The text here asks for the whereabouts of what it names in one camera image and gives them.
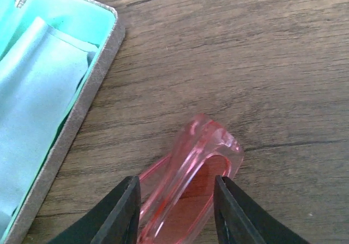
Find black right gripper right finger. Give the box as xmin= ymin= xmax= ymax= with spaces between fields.
xmin=214 ymin=175 xmax=309 ymax=244

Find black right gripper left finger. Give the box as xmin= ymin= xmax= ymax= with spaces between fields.
xmin=49 ymin=176 xmax=141 ymax=244

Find pink transparent sunglasses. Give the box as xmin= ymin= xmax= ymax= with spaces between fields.
xmin=137 ymin=114 xmax=243 ymax=243

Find light blue cleaning cloth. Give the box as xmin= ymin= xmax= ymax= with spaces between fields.
xmin=1 ymin=18 xmax=97 ymax=231

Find grey case green lining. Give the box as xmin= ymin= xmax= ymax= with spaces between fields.
xmin=1 ymin=0 xmax=125 ymax=243

